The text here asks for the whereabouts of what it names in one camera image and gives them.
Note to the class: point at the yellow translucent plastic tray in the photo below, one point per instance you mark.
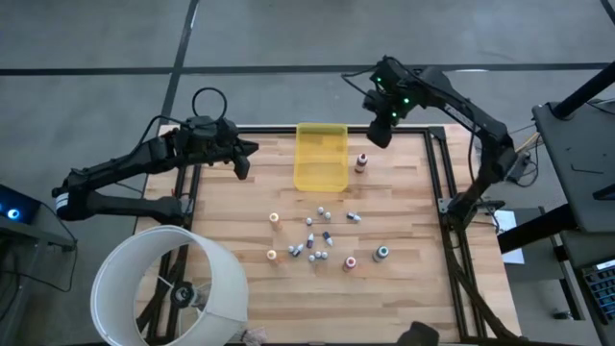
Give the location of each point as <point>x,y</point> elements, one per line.
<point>321,158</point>

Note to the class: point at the black device with blue light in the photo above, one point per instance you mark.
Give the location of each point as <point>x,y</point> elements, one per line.
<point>19,206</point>

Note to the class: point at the small purple dropper bottle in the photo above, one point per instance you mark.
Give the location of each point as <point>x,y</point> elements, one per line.
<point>310,240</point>

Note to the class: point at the grey metal cart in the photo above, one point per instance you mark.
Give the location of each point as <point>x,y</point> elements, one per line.
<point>576,154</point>

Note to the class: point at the grey keyboard shelf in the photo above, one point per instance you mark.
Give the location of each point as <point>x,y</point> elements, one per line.
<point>579,247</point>

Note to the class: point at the white paper sheet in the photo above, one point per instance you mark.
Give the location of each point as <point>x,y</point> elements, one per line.
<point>507,223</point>

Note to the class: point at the backlit keyboard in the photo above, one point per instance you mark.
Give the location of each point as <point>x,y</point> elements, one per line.
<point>603,288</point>

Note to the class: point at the black stand beam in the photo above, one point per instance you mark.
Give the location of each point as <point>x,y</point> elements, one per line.
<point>533,230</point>

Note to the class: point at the person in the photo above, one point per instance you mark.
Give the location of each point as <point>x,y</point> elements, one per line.
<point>420,335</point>

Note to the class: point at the black lamp socket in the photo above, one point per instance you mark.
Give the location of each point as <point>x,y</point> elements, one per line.
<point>182,294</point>

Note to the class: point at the crumpled pale cloth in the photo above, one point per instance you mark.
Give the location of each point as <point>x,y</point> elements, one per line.
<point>253,337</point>

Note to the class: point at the orange large dropper bottle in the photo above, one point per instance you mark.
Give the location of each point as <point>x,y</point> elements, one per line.
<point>274,218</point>
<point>272,255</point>

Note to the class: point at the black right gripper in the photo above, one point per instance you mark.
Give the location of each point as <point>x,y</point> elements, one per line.
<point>394,89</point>

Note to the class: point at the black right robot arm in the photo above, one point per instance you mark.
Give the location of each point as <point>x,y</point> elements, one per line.
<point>480,120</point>

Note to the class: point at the small black-labelled dropper bottle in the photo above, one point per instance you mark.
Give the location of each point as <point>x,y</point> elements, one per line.
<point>354,217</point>

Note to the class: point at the dark red large dropper bottle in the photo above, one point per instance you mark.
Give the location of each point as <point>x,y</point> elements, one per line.
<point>361,164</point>

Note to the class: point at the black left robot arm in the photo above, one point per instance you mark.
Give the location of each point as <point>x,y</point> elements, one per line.
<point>120,165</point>

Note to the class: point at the white round lampshade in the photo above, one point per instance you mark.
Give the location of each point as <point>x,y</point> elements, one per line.
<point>226,298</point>

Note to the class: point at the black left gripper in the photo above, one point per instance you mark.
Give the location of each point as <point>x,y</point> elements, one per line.
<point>211,141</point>

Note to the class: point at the black round pole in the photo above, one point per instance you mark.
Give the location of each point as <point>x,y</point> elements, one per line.
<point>583,90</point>

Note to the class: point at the green large dropper bottle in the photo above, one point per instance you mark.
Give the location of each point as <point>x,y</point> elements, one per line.
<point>381,253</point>

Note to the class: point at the red bottle with orange tip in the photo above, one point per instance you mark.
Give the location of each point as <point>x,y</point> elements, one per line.
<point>350,263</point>

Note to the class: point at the grey side table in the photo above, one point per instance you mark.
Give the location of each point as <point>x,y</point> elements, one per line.
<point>48,236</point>

